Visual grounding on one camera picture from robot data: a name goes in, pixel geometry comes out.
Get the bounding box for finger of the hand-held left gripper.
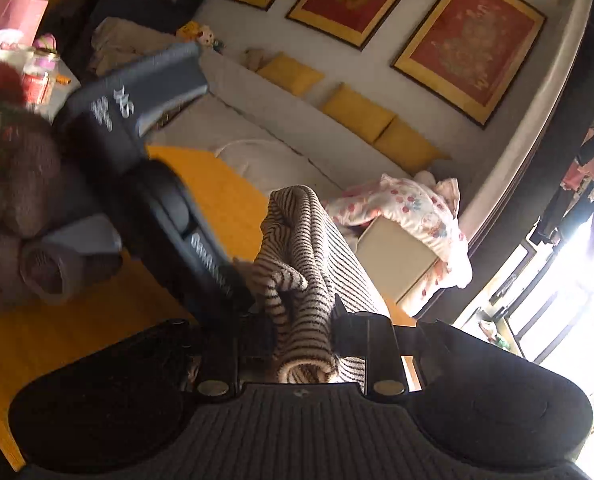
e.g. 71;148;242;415
142;227;258;318

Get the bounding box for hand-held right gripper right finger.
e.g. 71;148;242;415
329;295;458;397

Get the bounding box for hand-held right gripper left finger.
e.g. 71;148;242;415
152;316;278;398

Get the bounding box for striped sweater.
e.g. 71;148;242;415
247;185;393;386

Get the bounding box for hanging clothes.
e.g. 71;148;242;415
534;115;594;251

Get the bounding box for beige cloth pile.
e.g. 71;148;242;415
90;16;178;78

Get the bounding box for glass jar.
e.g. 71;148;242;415
20;47;60;106

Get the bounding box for yellow plush toy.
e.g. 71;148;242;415
177;20;225;51

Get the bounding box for beige sofa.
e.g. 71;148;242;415
144;50;458;211

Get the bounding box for beige plush toy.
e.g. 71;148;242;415
242;47;273;71

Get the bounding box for floral blanket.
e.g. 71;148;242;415
322;172;472;291

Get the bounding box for pink paper bag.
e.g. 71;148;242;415
0;0;49;48

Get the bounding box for yellow cushion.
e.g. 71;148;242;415
374;117;450;176
256;54;325;98
319;83;398;143

